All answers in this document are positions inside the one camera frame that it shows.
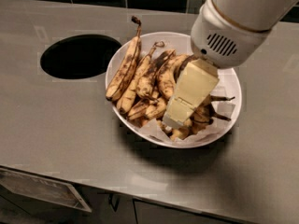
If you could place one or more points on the white oval bowl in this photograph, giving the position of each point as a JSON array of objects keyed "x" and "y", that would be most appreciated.
[{"x": 179, "y": 42}]

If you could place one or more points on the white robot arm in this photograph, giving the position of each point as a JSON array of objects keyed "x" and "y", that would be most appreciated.
[{"x": 254, "y": 15}]

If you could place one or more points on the dark spotted banana middle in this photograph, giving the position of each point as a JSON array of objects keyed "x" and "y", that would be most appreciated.
[{"x": 145, "y": 84}]

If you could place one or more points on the round black counter hole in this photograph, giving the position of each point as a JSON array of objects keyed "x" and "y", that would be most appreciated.
[{"x": 79, "y": 56}]

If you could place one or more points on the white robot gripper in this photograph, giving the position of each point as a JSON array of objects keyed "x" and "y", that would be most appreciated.
[{"x": 224, "y": 37}]

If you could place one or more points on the lower small spotted banana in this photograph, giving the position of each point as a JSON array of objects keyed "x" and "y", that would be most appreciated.
[{"x": 148, "y": 109}]

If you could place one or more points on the short spotted banana centre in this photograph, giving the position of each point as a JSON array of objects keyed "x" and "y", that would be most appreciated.
[{"x": 166, "y": 75}]

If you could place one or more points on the black cabinet handle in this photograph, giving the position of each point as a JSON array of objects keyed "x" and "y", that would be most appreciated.
[{"x": 113, "y": 201}]

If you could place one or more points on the long spotted banana far left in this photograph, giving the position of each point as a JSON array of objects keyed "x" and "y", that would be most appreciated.
[{"x": 124, "y": 74}]

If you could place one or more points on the dark banana lower right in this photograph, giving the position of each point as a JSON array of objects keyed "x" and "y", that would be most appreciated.
[{"x": 204, "y": 116}]

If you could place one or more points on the white paper liner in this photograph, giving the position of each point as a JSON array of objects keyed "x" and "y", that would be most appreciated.
[{"x": 229, "y": 87}]

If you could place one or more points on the framed paper sign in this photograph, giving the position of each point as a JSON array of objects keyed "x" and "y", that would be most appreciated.
[{"x": 43, "y": 189}]

